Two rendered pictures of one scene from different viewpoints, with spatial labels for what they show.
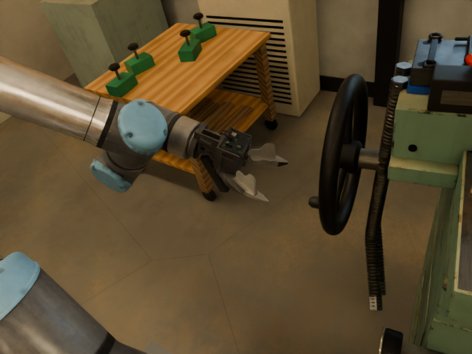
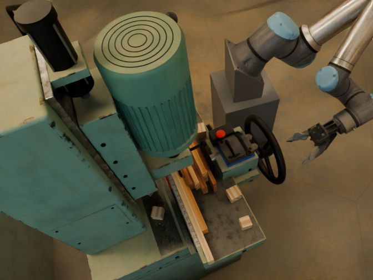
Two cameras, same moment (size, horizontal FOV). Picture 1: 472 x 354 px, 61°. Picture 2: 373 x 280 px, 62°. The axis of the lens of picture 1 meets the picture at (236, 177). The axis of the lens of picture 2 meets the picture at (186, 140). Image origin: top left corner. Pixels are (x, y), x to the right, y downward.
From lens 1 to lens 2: 1.20 m
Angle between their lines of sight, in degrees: 72
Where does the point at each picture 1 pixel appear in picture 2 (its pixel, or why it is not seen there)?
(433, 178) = not seen: hidden behind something
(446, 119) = not seen: hidden behind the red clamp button
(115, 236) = not seen: outside the picture
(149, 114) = (327, 79)
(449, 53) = (236, 145)
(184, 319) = (321, 166)
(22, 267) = (281, 31)
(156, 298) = (345, 163)
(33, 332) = (262, 33)
